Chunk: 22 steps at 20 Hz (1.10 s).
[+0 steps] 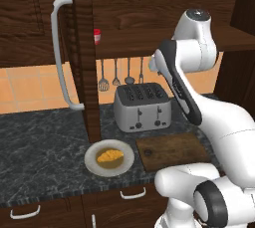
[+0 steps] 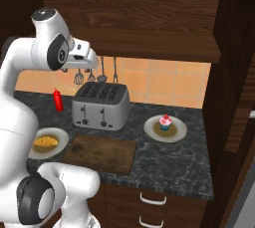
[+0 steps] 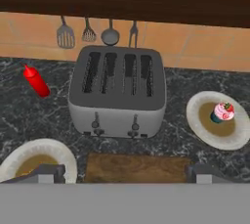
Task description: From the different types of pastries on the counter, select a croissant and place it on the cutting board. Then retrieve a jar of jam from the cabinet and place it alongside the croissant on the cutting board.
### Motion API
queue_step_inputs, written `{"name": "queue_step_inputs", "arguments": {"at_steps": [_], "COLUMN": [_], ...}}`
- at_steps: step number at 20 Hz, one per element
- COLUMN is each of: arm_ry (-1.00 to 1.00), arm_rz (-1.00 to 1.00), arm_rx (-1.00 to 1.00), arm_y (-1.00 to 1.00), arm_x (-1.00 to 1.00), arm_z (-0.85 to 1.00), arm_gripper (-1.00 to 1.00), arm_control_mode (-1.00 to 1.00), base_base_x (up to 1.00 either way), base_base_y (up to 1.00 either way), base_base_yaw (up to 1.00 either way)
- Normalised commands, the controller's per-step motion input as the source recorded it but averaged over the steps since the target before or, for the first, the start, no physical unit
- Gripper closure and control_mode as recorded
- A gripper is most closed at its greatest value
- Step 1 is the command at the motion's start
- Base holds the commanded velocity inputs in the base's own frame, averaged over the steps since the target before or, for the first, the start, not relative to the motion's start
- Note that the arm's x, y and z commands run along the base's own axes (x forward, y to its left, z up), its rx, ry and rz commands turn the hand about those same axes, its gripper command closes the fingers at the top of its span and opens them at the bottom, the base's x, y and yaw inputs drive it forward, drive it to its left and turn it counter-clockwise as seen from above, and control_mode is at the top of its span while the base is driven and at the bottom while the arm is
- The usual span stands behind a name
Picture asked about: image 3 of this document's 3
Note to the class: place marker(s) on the pink frosted cupcake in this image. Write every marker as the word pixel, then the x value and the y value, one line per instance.
pixel 223 112

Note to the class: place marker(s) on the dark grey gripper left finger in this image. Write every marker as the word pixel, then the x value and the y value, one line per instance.
pixel 49 172

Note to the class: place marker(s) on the wooden cutting board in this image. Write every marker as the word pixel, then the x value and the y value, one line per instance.
pixel 136 168

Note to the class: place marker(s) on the red squeeze bottle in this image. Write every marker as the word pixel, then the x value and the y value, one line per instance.
pixel 36 80

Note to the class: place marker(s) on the grey slotted spatula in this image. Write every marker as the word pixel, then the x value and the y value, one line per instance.
pixel 65 36

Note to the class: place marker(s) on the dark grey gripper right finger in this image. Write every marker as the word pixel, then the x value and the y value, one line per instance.
pixel 201 173

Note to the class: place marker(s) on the grey whisk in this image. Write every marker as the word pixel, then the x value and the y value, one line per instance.
pixel 88 32

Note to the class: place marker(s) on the grey ladle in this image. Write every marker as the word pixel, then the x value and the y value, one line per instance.
pixel 110 35

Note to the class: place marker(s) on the grey meat fork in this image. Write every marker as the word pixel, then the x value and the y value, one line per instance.
pixel 133 34

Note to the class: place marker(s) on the white plate with brown centre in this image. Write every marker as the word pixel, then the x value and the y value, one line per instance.
pixel 208 126
pixel 42 153

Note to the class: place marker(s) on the grey four-slot toaster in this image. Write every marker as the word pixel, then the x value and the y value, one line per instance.
pixel 117 91

